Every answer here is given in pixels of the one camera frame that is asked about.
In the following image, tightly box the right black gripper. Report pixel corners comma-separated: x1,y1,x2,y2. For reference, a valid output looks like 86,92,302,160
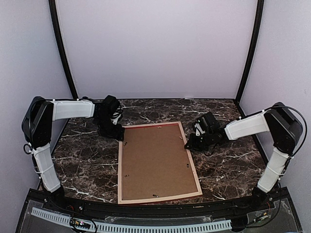
185,131,213,152

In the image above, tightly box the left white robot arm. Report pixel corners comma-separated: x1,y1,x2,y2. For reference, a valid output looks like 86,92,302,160
21,95,125,193

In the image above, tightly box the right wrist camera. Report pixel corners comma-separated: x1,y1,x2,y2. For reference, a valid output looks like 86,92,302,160
195,112,220,134

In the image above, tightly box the black front rail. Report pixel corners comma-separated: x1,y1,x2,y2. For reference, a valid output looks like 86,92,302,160
20,189,280,219

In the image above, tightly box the black corner post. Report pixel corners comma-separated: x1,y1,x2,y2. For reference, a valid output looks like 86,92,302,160
48,0,78,99
235,0,264,105

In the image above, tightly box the wooden picture frame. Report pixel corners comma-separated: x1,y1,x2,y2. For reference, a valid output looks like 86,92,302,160
117,121,203,205

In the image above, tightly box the brown backing board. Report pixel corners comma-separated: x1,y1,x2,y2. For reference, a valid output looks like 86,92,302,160
121,124,199,200

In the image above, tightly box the right black corner post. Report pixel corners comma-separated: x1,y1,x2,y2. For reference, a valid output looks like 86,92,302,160
235,0,264,105

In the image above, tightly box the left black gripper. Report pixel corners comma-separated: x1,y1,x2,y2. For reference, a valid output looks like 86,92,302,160
95,116,125,141

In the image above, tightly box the left black corner post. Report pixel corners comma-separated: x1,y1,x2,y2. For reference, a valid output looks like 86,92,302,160
48,0,78,99

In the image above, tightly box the white slotted cable duct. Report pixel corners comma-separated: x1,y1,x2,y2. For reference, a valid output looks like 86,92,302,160
31,207,232,233

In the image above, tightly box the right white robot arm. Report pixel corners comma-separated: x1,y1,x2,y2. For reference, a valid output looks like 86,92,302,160
185,102,308,211

